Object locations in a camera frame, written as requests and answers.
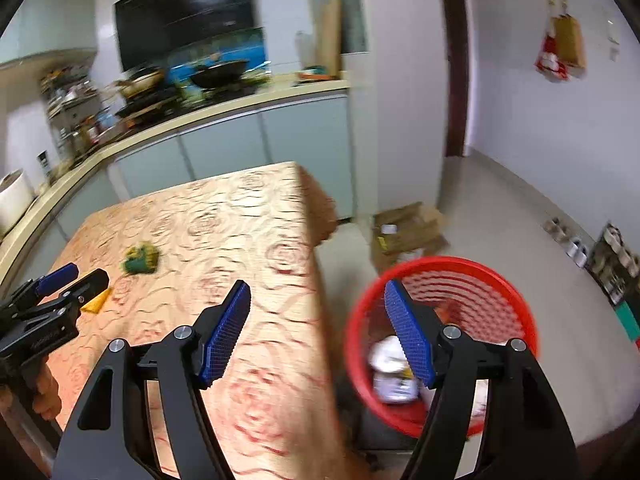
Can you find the frosted glass panel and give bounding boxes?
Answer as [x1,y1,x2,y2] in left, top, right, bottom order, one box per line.
[307,0,368,55]

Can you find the dark brown door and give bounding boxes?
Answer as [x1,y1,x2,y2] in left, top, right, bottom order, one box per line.
[437,0,476,158]

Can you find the gold floral tablecloth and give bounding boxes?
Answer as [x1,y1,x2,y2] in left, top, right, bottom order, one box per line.
[37,161,346,480]

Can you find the white intercom handset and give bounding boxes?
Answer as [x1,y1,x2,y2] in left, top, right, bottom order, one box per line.
[605,20,621,61]

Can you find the gold cooking pan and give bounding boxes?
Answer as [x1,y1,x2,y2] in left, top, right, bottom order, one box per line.
[117,69,166,98]

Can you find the brown paper bag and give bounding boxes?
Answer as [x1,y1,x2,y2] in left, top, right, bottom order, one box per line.
[550,12,587,71]

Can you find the red plastic mesh basket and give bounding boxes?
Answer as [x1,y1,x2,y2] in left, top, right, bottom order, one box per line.
[344,256,541,438]

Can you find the black induction cooker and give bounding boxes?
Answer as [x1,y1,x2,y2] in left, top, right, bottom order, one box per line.
[115,95,181,119]

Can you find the black wok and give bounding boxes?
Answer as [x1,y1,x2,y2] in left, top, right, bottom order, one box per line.
[189,59,251,88]

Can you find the open cardboard box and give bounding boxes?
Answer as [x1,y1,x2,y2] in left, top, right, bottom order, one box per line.
[371,201,450,275]

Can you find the black gas stove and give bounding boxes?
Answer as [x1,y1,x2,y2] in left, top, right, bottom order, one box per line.
[192,82,251,102]

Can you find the metal spice rack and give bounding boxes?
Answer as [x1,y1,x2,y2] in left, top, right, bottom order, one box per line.
[42,60,108,156]

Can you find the person's left hand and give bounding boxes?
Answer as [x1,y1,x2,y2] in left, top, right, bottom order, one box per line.
[29,357,62,422]

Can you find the clear plastic bottle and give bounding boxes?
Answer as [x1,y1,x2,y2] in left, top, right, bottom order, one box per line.
[295,30,318,68]

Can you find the grey kitchen base cabinets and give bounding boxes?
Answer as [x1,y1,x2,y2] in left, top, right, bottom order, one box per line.
[0,77,351,281]

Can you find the wooden cutting board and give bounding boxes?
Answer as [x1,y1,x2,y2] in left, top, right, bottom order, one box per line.
[320,0,343,75]

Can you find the black range hood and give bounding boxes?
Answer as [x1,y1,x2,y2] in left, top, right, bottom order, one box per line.
[114,0,255,72]

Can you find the black shoe rack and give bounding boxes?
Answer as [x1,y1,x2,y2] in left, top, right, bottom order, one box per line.
[587,221,640,306]

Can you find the blue tile picture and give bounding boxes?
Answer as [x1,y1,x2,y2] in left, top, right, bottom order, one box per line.
[167,26,271,86]

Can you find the green yellow crumpled wrapper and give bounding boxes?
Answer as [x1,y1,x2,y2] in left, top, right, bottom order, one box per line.
[123,243,161,275]

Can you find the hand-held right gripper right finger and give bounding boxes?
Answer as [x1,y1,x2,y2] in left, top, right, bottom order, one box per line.
[383,279,582,480]

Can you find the red hanging cloth bag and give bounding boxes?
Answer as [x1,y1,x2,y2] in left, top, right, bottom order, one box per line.
[534,32,571,81]

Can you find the white rice cooker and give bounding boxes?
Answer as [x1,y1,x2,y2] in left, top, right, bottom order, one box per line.
[0,170,36,231]

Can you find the yellow foam net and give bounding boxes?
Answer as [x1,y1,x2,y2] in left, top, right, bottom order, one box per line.
[80,287,113,313]

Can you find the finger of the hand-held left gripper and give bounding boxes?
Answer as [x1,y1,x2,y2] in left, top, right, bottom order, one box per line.
[0,261,81,314]
[0,267,111,344]

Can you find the grey upper cabinet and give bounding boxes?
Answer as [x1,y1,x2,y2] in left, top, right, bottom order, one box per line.
[0,0,98,68]

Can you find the orange green dish cloth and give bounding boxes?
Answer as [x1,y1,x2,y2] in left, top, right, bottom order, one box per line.
[299,67,341,82]

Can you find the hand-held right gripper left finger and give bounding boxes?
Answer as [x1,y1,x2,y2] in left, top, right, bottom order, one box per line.
[52,279,252,480]

